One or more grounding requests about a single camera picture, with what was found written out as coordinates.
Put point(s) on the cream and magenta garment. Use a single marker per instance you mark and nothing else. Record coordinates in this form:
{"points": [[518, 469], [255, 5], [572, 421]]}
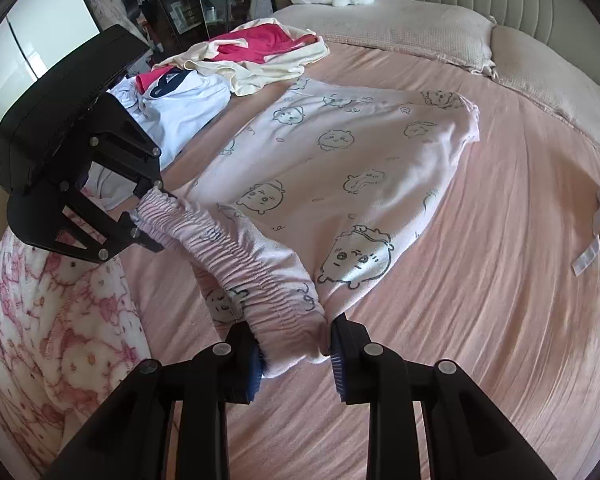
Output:
{"points": [[260, 60]]}

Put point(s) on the glass display cabinet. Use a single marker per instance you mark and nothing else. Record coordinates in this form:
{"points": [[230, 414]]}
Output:
{"points": [[210, 5]]}

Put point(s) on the pink cartoon print pajama pants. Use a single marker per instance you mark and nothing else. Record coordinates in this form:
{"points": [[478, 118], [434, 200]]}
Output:
{"points": [[355, 160]]}

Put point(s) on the white wardrobe door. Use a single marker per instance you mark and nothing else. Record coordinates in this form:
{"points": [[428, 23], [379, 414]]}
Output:
{"points": [[45, 25]]}

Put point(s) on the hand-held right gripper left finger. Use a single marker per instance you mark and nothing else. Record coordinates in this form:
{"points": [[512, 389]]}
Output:
{"points": [[255, 375]]}

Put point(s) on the beige waffle pillow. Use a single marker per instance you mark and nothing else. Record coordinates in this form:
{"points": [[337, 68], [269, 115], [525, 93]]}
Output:
{"points": [[405, 30], [555, 85]]}

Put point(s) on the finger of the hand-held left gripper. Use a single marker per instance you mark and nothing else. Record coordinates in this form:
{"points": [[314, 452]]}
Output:
{"points": [[145, 160], [100, 235]]}

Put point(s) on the person's pink printed fleece pajamas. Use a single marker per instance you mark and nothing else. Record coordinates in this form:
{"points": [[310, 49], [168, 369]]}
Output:
{"points": [[55, 350]]}

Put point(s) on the white garment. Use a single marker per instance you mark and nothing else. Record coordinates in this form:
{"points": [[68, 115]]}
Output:
{"points": [[190, 105]]}

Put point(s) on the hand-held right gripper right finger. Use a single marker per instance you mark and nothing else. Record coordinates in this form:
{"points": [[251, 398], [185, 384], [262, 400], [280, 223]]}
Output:
{"points": [[338, 365]]}

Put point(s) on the hanging clothes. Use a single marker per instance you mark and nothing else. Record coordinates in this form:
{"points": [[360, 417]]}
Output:
{"points": [[110, 5]]}

